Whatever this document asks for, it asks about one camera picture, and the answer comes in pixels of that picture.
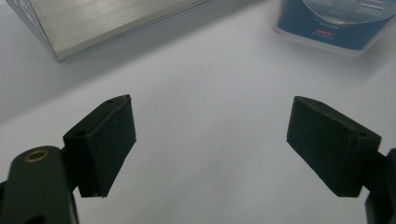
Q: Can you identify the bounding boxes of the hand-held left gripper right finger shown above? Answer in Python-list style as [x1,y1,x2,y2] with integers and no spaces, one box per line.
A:
[286,95,382,198]

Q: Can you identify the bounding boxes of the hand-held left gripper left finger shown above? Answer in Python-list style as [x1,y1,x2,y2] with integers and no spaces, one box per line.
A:
[63,94,137,199]

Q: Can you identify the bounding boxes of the silver metal box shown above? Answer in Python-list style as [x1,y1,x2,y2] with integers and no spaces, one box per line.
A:
[5,0,210,62]

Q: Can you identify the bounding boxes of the blue and white packet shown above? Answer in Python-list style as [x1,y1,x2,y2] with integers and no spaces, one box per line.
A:
[273,0,396,54]

